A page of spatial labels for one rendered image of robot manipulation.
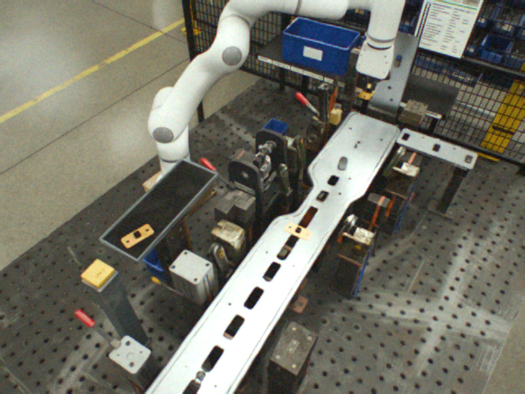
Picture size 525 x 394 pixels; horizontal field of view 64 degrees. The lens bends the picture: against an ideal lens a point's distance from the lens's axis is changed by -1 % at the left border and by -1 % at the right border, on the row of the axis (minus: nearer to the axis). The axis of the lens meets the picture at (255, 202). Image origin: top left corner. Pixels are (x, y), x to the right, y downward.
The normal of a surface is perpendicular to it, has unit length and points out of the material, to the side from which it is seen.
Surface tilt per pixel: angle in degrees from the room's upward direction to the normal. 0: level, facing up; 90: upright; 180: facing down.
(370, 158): 0
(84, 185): 0
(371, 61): 90
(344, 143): 0
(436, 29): 90
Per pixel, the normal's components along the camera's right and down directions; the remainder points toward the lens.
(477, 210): -0.01, -0.65
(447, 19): -0.52, 0.66
